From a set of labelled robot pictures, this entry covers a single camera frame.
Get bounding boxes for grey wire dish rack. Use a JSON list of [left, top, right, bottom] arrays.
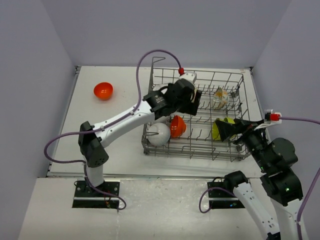
[[140, 56, 253, 163]]

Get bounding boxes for white bowl front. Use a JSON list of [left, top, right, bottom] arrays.
[[146, 122, 171, 147]]

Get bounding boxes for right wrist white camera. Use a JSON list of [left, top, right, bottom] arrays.
[[254, 109, 282, 131]]

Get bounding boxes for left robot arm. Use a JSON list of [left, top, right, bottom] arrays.
[[78, 78, 202, 197]]

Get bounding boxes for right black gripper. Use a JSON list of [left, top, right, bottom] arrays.
[[215, 117, 270, 170]]

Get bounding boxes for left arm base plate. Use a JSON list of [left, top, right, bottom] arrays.
[[72, 180, 120, 209]]

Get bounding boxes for white bowl rear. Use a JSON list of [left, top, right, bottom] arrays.
[[152, 84, 168, 91]]

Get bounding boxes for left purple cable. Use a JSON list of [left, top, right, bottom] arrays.
[[43, 49, 185, 210]]

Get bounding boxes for beige blue patterned bowl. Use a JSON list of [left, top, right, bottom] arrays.
[[190, 87, 198, 103]]

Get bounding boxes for white bowl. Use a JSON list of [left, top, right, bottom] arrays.
[[152, 84, 168, 91], [146, 122, 171, 147]]

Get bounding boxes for lime green bowl right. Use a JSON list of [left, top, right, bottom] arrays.
[[223, 117, 236, 140]]

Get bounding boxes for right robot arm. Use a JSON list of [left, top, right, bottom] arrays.
[[215, 114, 309, 240]]

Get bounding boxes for lime green bowl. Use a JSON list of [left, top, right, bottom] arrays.
[[211, 118, 222, 141], [223, 117, 236, 140]]

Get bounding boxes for orange bowl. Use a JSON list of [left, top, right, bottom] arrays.
[[93, 82, 114, 101], [170, 115, 187, 138]]

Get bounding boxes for lime green bowl left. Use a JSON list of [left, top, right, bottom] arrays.
[[211, 118, 222, 141]]

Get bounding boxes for floral patterned bowl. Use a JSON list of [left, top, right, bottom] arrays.
[[212, 87, 229, 109]]

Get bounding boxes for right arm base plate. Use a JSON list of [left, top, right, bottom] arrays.
[[207, 177, 245, 210]]

